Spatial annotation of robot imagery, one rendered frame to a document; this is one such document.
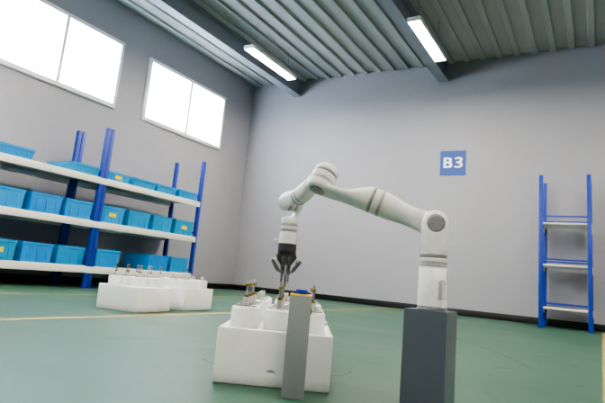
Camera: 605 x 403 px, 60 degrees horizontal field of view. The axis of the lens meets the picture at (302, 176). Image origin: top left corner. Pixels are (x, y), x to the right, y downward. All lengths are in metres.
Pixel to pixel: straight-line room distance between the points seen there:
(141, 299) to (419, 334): 2.69
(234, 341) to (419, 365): 0.61
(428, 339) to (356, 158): 7.42
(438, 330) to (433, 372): 0.13
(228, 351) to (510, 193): 6.78
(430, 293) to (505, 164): 6.64
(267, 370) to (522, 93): 7.29
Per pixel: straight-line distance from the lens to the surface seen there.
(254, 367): 1.86
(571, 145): 8.33
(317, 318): 1.87
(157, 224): 7.45
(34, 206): 6.29
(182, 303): 4.53
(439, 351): 1.77
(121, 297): 4.18
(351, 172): 9.05
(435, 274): 1.79
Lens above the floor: 0.38
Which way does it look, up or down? 11 degrees up
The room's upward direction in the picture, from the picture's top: 5 degrees clockwise
